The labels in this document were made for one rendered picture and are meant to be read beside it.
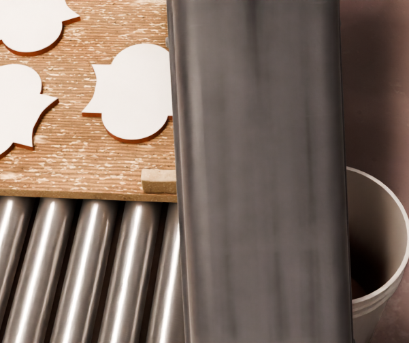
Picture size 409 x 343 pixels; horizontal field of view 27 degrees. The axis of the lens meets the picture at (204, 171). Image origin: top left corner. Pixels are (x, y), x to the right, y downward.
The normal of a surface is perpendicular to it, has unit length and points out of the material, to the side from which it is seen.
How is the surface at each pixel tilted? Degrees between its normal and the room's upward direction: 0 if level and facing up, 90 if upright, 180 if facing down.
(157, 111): 0
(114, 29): 0
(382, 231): 87
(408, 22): 0
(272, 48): 42
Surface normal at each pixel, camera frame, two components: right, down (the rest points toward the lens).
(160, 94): -0.05, -0.56
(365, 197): -0.58, 0.65
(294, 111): 0.08, 0.06
